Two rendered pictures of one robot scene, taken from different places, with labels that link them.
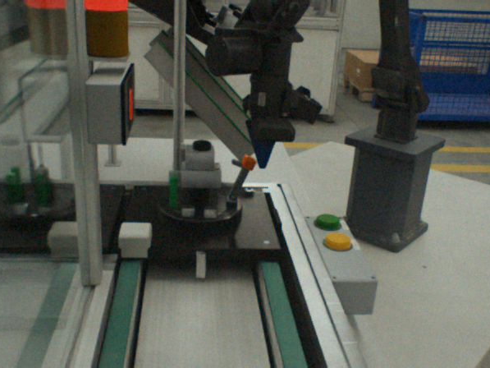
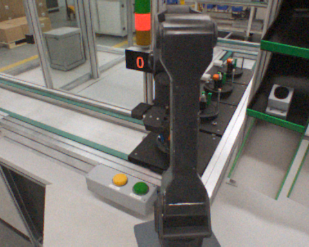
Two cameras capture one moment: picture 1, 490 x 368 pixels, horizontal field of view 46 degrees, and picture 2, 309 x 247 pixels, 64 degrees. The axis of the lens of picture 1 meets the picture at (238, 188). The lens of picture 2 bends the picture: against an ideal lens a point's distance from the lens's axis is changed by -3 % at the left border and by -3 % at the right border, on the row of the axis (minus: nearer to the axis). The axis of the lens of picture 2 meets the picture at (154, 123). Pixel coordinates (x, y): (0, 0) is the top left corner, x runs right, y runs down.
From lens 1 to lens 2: 1.30 m
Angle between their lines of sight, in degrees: 103
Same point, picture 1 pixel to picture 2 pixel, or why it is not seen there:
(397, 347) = (76, 204)
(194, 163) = not seen: hidden behind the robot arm
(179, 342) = (116, 133)
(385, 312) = (96, 217)
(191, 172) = not seen: hidden behind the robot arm
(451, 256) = not seen: outside the picture
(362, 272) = (93, 174)
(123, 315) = (129, 119)
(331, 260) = (110, 170)
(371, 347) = (85, 195)
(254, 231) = (148, 155)
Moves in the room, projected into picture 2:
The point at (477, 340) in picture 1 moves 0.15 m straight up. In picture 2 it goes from (50, 238) to (35, 202)
